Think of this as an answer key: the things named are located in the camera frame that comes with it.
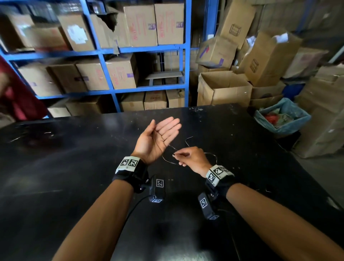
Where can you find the person's right forearm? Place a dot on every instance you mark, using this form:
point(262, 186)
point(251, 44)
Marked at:
point(276, 223)

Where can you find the person's left hand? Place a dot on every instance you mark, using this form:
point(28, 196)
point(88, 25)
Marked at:
point(150, 145)

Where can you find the person's left forearm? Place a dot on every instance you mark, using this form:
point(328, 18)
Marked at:
point(99, 223)

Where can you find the person's left thumb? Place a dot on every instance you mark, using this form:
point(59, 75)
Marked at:
point(151, 127)

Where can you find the person's right hand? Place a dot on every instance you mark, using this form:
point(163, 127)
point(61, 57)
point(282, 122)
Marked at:
point(196, 160)

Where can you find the blue trash bag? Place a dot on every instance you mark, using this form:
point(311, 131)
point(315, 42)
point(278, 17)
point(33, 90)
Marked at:
point(293, 115)

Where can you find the blue metal shelf rack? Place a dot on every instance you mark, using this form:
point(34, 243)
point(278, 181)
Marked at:
point(107, 51)

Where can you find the rows of sealed cardboard boxes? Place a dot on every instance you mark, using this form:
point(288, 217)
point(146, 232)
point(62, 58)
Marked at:
point(141, 25)

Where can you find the red crumpled trash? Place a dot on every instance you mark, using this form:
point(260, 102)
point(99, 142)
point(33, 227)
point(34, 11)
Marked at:
point(271, 118)

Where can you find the black trash bin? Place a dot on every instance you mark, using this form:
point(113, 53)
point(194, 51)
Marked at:
point(289, 141)

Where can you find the person's left little finger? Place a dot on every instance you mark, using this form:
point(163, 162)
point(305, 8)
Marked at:
point(171, 139)

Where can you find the pile of open cardboard boxes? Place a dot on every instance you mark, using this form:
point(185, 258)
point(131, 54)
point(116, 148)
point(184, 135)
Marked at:
point(268, 59)

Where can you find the person's left middle finger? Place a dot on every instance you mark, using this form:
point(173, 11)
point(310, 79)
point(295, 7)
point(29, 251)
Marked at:
point(171, 126)

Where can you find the black wrist camera with markers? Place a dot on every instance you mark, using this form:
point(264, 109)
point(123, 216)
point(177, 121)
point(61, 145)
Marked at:
point(157, 189)
point(206, 205)

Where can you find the person's right thumb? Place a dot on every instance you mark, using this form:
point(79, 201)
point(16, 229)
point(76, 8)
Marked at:
point(181, 154)

